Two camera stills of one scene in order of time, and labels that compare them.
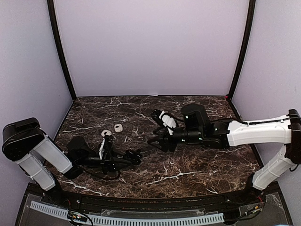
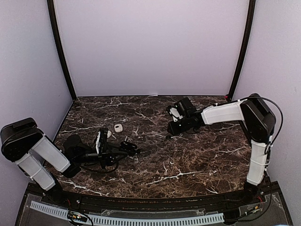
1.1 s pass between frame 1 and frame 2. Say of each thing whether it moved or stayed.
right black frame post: stayed
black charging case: moved
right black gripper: moved
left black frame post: stayed
